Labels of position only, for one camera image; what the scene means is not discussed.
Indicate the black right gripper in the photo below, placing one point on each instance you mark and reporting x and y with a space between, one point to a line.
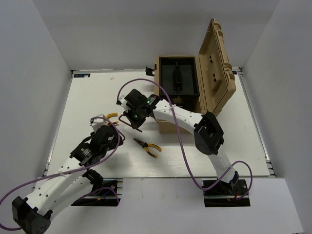
135 124

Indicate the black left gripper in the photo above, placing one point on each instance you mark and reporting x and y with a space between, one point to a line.
114 141

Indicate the brown hex key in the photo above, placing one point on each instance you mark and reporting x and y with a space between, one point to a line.
122 119

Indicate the black toolbox tray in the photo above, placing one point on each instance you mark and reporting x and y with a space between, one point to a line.
178 77

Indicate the tan plastic toolbox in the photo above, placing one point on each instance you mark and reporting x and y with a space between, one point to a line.
199 84

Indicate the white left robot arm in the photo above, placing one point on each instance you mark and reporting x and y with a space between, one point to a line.
35 212

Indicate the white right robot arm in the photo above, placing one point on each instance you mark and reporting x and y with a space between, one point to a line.
205 128

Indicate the black toolbox latch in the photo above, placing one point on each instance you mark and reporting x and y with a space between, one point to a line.
150 71

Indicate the blue label sticker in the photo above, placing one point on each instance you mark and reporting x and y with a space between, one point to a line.
82 75

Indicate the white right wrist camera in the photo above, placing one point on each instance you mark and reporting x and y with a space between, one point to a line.
123 103

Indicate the small yellow handled pliers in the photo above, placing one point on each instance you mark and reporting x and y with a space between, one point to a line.
112 115

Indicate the large yellow handled pliers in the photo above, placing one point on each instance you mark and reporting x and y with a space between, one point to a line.
146 147

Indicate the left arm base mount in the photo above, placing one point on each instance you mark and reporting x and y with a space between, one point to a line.
106 194

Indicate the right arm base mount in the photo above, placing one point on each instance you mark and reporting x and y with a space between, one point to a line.
217 198

